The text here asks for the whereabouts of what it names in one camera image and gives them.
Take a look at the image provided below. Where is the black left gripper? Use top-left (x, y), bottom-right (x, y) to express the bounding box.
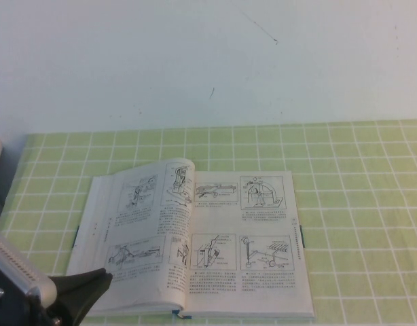
top-left (28, 267), bottom-right (113, 326)

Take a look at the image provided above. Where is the white paper book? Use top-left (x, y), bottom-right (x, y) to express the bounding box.
top-left (64, 158), bottom-right (316, 322)

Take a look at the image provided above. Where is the green checked tablecloth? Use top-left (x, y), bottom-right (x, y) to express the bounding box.
top-left (0, 118), bottom-right (417, 326)

